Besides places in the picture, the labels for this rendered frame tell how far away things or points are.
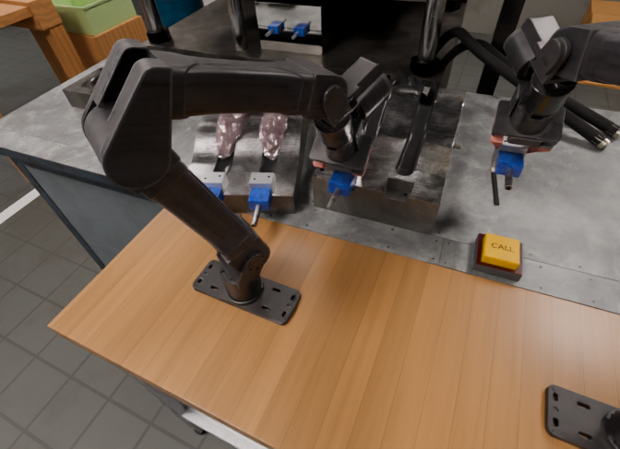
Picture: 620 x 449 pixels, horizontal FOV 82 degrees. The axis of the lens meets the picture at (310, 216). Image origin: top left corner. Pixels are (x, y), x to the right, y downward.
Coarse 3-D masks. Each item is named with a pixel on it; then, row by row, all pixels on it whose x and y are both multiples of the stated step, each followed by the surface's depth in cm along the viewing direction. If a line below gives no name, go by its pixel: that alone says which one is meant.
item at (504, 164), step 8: (504, 136) 70; (504, 144) 68; (512, 144) 68; (496, 152) 69; (504, 152) 68; (512, 152) 68; (520, 152) 68; (496, 160) 69; (504, 160) 66; (512, 160) 66; (520, 160) 66; (496, 168) 67; (504, 168) 67; (512, 168) 66; (520, 168) 65; (512, 176) 67
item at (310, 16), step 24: (264, 0) 136; (288, 0) 134; (312, 0) 132; (336, 0) 140; (264, 24) 140; (288, 24) 136; (312, 24) 133; (336, 24) 146; (264, 48) 147; (288, 48) 143; (312, 48) 140
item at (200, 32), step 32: (224, 0) 196; (384, 0) 182; (192, 32) 165; (224, 32) 163; (256, 32) 161; (352, 32) 155; (384, 32) 153; (416, 32) 151; (320, 64) 135; (352, 64) 134; (384, 64) 132
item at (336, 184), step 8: (336, 176) 70; (344, 176) 70; (352, 176) 70; (328, 184) 70; (336, 184) 69; (344, 184) 69; (352, 184) 71; (328, 192) 71; (336, 192) 69; (344, 192) 70; (328, 208) 67
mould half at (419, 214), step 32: (416, 96) 87; (448, 96) 85; (384, 128) 85; (448, 128) 82; (384, 160) 77; (448, 160) 76; (320, 192) 77; (352, 192) 73; (384, 192) 70; (416, 192) 70; (416, 224) 73
